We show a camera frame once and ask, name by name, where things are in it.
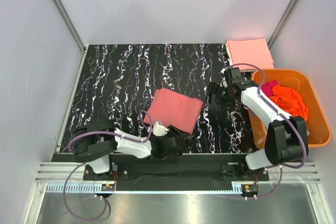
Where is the salmon red t shirt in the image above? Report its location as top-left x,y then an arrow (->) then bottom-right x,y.
143,88 -> 204,134

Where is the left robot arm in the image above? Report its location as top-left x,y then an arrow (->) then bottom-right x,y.
68,121 -> 188,174

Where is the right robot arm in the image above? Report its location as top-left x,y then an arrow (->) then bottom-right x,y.
205,66 -> 309,175

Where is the magenta t shirt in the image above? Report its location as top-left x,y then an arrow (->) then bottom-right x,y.
261,80 -> 278,97

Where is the folded light pink t shirt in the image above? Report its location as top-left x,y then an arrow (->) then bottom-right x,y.
226,38 -> 274,69

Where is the orange t shirt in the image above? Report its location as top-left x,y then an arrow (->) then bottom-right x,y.
269,84 -> 309,121

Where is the orange plastic basket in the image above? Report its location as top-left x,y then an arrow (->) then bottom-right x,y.
248,69 -> 331,149

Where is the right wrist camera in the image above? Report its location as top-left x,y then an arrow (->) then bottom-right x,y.
220,68 -> 227,88

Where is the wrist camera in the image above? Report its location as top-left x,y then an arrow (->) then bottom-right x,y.
220,68 -> 227,88
152,121 -> 169,136

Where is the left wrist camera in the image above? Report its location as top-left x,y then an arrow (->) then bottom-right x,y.
152,121 -> 169,136

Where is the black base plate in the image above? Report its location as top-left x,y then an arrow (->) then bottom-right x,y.
83,153 -> 269,182

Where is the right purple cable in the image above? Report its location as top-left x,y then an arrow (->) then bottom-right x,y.
227,62 -> 309,200

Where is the purple cable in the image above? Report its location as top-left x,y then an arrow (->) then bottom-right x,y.
227,62 -> 309,200
64,110 -> 153,221

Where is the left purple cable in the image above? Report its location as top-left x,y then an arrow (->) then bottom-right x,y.
64,110 -> 153,221

